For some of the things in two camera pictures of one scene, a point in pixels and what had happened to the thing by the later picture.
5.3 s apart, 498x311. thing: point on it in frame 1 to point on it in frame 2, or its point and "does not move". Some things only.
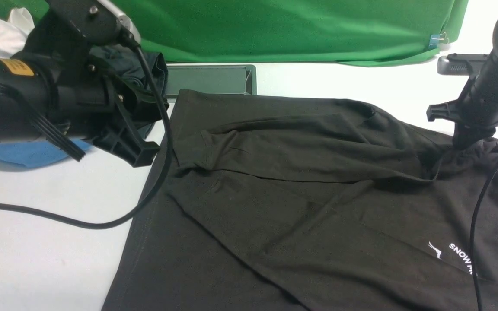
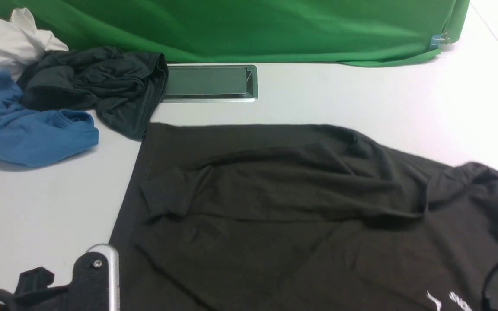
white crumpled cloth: [0, 38] does not move
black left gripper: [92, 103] to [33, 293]
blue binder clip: [438, 39] does not move
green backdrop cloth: [349, 33] does not move
